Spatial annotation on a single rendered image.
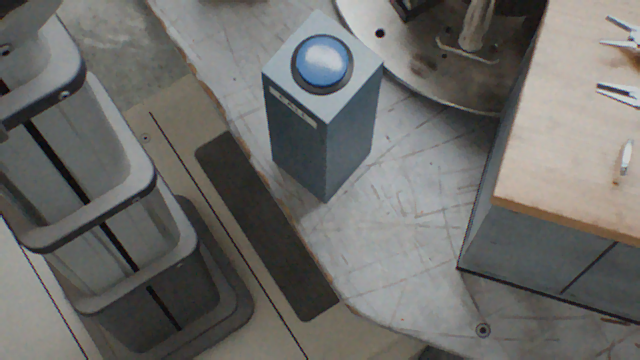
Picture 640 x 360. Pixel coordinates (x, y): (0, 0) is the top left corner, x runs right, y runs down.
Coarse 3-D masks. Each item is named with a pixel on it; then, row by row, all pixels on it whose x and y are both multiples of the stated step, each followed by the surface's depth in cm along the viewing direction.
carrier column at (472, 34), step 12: (480, 0) 108; (492, 0) 108; (468, 12) 112; (480, 12) 110; (492, 12) 111; (468, 24) 114; (480, 24) 113; (468, 36) 116; (480, 36) 116; (468, 48) 118; (480, 48) 119
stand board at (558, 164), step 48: (576, 0) 93; (624, 0) 93; (576, 48) 92; (624, 48) 92; (528, 96) 91; (576, 96) 91; (528, 144) 90; (576, 144) 90; (528, 192) 89; (576, 192) 89; (624, 192) 89; (624, 240) 90
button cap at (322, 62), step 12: (312, 48) 94; (324, 48) 94; (336, 48) 94; (300, 60) 94; (312, 60) 94; (324, 60) 94; (336, 60) 94; (300, 72) 94; (312, 72) 94; (324, 72) 94; (336, 72) 94; (312, 84) 94; (324, 84) 94
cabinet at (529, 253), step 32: (512, 96) 112; (480, 192) 116; (480, 224) 100; (512, 224) 96; (544, 224) 94; (480, 256) 109; (512, 256) 106; (544, 256) 103; (576, 256) 100; (608, 256) 97; (544, 288) 114; (576, 288) 110; (608, 288) 106
